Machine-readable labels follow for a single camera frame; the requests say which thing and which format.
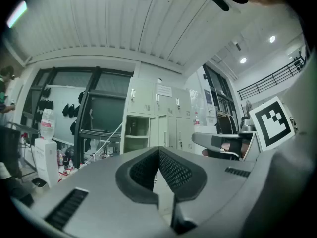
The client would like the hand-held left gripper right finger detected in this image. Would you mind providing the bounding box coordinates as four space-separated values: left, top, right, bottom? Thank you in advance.
158 146 256 234

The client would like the group of black bags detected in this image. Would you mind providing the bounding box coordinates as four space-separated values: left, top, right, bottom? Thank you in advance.
37 87 81 136

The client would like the white pegboard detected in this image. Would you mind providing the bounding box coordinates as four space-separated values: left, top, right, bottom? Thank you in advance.
37 84 86 146

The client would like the long ceiling lamp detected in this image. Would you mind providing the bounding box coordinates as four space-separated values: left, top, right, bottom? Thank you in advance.
6 0 28 29

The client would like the black window frame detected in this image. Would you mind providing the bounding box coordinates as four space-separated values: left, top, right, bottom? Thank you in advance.
21 67 134 168

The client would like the black metal railing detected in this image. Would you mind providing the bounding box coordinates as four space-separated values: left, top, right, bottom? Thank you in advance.
237 55 306 101

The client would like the large clear water bottle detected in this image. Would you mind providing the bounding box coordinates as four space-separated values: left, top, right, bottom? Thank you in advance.
39 108 56 141

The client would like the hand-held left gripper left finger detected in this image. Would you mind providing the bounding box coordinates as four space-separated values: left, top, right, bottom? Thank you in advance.
29 146 176 238

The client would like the white paper notice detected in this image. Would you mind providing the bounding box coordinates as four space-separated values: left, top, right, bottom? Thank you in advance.
156 83 173 98

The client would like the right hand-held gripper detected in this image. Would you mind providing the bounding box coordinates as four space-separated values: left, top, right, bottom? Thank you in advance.
192 96 295 161

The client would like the black wire rack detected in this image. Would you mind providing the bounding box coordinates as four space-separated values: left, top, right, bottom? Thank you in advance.
7 121 40 158

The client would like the white rope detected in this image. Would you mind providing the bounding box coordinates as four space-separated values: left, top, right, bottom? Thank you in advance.
79 122 123 170

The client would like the white metal locker cabinet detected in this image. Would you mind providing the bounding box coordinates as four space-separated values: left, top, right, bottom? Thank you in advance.
122 77 195 155

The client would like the person's right hand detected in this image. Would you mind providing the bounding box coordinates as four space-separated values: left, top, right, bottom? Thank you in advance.
202 137 250 160

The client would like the white cardboard box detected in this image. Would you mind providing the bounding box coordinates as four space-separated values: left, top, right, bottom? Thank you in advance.
34 138 60 188

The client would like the standing fan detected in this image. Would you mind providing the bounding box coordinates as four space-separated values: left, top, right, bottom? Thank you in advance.
244 100 253 119

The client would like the small grey bin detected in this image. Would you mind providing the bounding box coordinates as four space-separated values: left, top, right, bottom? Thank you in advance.
31 177 48 188

